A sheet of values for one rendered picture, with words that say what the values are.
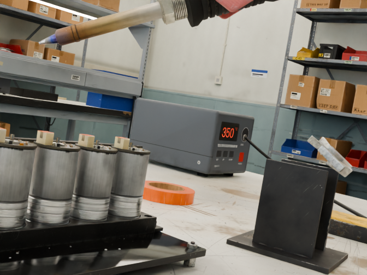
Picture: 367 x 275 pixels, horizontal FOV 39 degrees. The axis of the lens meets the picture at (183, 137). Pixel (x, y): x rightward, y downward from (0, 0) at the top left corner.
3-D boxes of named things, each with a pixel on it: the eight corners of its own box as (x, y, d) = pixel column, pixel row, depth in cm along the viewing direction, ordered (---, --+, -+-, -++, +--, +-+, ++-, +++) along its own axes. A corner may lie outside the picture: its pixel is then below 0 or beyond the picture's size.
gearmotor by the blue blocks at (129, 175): (145, 230, 33) (158, 151, 32) (117, 233, 31) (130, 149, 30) (119, 220, 34) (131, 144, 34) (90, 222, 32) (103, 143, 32)
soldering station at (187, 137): (246, 177, 80) (256, 117, 80) (207, 179, 71) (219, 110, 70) (169, 159, 89) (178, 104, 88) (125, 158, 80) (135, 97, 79)
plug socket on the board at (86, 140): (96, 148, 30) (98, 136, 29) (84, 147, 29) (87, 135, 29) (87, 145, 30) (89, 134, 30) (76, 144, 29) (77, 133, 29)
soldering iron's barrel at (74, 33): (59, 52, 24) (189, 16, 25) (49, 20, 24) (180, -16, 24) (63, 55, 26) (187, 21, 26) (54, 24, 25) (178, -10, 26)
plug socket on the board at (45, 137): (56, 145, 27) (58, 133, 27) (42, 144, 27) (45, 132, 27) (47, 143, 28) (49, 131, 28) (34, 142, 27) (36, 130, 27)
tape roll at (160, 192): (126, 189, 53) (128, 178, 53) (178, 193, 56) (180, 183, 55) (147, 203, 48) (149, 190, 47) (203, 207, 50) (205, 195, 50)
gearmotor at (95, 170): (113, 234, 31) (126, 149, 30) (80, 238, 29) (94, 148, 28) (87, 223, 32) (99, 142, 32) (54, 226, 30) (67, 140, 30)
